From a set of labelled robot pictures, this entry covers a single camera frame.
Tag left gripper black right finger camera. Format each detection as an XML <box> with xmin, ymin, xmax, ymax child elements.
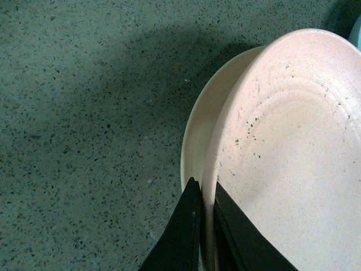
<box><xmin>214</xmin><ymin>183</ymin><xmax>297</xmax><ymax>270</ymax></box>

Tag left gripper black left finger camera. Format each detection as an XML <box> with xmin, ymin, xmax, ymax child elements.
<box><xmin>139</xmin><ymin>177</ymin><xmax>202</xmax><ymax>271</ymax></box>

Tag pink plastic plate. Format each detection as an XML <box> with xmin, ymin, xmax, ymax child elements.
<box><xmin>202</xmin><ymin>29</ymin><xmax>360</xmax><ymax>270</ymax></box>

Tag cream plastic plate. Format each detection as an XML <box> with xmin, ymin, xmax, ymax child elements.
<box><xmin>180</xmin><ymin>46</ymin><xmax>265</xmax><ymax>190</ymax></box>

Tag light blue bowl at edge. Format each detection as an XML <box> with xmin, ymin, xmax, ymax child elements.
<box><xmin>349</xmin><ymin>18</ymin><xmax>361</xmax><ymax>51</ymax></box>

